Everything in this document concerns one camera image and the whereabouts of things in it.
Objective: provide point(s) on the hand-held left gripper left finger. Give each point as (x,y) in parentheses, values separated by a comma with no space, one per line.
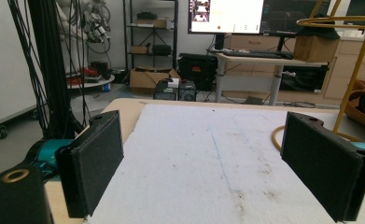
(90,161)

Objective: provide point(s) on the white foam mat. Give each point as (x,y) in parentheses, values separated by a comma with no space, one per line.
(195,168)

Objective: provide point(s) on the black computer unit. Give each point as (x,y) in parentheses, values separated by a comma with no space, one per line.
(174,91)

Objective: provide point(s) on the black keyboard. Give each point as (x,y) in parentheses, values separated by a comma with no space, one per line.
(251,54)

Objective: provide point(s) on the round white platform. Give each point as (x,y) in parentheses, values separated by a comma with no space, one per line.
(93,82)

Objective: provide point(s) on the white robot parts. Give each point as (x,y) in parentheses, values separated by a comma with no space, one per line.
(90,21)

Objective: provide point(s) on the blue can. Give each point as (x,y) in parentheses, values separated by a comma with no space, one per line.
(106,87)

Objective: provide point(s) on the small white box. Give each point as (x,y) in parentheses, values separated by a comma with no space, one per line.
(173,82)

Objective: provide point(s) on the dark computer monitor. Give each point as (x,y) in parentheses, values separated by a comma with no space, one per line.
(283,15)

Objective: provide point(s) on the black cloth cap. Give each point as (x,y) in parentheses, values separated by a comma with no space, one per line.
(320,31)

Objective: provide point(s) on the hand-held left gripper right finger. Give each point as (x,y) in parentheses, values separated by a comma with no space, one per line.
(320,161)

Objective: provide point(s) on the white standing desk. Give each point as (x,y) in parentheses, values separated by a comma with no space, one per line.
(248,60)

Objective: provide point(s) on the flat cardboard box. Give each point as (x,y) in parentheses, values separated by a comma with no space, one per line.
(152,23)

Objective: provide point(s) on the black speaker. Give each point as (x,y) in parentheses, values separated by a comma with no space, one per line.
(161,49)

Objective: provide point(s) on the wooden drawer cabinet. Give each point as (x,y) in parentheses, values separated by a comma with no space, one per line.
(348,65)

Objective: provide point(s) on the black metal shelf rack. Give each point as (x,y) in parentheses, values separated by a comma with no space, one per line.
(174,37)

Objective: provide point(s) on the open cardboard box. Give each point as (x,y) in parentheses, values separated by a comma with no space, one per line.
(144,79)

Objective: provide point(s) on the bright computer monitor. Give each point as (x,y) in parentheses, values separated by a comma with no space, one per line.
(233,15)

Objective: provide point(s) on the black screen under desk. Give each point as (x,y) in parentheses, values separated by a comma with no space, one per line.
(304,79)

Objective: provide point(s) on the small cardboard box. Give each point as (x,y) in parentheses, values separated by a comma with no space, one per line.
(139,49)

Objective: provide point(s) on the black equipment case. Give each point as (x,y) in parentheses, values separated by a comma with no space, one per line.
(197,71)

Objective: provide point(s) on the white rolling panel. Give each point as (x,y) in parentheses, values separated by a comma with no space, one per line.
(6,62)

